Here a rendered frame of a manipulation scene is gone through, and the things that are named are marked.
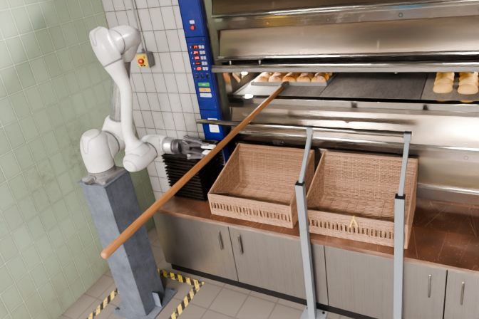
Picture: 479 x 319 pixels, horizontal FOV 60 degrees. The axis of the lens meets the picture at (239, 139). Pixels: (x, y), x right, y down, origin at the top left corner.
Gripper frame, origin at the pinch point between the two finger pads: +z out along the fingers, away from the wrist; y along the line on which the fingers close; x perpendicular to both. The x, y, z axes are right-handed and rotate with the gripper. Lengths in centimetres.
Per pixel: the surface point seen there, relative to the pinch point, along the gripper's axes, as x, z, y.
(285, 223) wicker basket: -26, 24, 59
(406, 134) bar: -37, 87, 2
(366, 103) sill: -75, 60, 2
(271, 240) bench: -21, 17, 69
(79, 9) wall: -54, -121, -65
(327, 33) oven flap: -77, 39, -38
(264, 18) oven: -75, 3, -49
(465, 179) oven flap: -75, 113, 45
